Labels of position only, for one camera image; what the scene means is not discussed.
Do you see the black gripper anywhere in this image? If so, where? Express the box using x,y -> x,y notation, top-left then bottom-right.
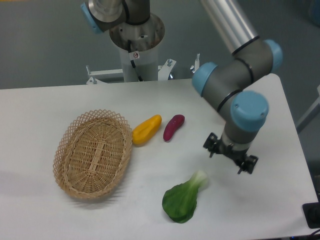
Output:
203,132 -> 258,175

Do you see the green bok choy vegetable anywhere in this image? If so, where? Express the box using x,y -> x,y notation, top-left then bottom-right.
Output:
161,170 -> 209,224

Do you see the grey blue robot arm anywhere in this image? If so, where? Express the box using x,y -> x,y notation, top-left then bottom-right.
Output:
80,0 -> 283,174

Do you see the yellow pepper vegetable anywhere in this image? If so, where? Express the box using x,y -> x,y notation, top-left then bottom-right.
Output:
132,114 -> 162,145

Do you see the purple sweet potato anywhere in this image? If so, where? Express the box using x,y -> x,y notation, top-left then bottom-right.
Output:
163,114 -> 185,142

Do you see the black device at table edge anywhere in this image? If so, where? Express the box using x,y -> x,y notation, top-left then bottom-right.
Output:
302,202 -> 320,229

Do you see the woven wicker basket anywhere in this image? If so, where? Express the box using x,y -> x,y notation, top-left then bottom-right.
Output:
53,109 -> 132,200

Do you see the white table leg frame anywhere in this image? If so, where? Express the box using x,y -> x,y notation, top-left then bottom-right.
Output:
295,85 -> 320,134

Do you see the white metal base frame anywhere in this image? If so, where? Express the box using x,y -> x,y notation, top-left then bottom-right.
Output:
85,53 -> 200,85

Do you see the black cable on pedestal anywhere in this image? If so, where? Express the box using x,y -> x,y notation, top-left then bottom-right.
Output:
127,39 -> 145,82

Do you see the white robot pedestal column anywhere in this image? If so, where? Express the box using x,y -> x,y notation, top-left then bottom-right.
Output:
118,47 -> 158,83

